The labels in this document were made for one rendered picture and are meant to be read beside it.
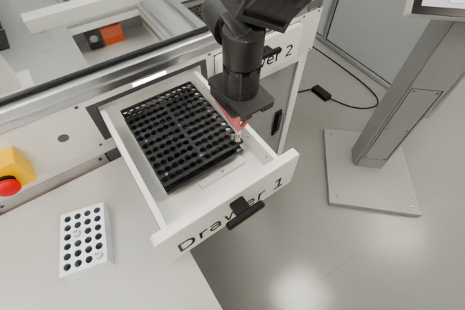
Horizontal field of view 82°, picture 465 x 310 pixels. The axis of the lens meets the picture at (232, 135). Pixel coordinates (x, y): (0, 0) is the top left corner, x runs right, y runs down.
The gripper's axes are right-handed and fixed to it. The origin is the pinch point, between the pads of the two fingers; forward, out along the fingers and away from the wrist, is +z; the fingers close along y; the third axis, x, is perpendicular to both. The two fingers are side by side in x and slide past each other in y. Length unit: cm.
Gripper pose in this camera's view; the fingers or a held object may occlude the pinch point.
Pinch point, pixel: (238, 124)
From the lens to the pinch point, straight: 50.2
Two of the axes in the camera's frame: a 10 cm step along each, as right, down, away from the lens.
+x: 8.3, -4.4, 3.6
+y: 5.6, 6.7, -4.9
